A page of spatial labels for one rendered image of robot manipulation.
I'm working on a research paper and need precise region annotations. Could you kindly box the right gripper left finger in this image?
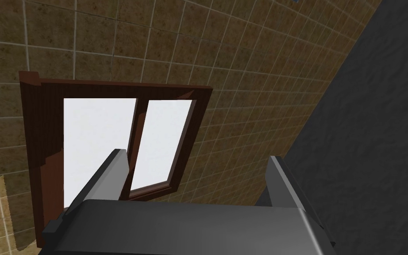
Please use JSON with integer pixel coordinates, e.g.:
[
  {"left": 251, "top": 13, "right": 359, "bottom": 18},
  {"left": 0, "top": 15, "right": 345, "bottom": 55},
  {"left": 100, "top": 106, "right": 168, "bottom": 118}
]
[{"left": 64, "top": 148, "right": 130, "bottom": 215}]

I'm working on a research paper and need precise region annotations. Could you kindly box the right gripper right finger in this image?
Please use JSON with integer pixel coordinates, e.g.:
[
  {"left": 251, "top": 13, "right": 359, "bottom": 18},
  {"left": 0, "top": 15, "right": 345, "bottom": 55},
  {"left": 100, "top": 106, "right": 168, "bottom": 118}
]
[{"left": 254, "top": 155, "right": 307, "bottom": 213}]

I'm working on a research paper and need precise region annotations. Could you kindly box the brown framed window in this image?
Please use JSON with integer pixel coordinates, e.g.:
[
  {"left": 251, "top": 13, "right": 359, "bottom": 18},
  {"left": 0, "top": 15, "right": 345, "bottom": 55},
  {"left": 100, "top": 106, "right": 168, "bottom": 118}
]
[{"left": 19, "top": 70, "right": 213, "bottom": 248}]

